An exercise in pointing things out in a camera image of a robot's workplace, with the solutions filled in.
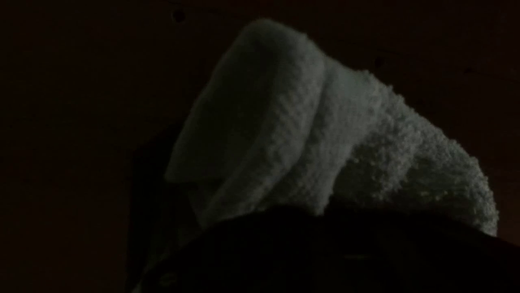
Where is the white towel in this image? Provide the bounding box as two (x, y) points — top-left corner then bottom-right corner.
(149, 20), (499, 261)

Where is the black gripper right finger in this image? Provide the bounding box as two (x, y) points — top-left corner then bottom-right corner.
(346, 202), (520, 293)

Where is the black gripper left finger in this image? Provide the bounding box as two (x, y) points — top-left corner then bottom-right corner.
(136, 209), (348, 293)

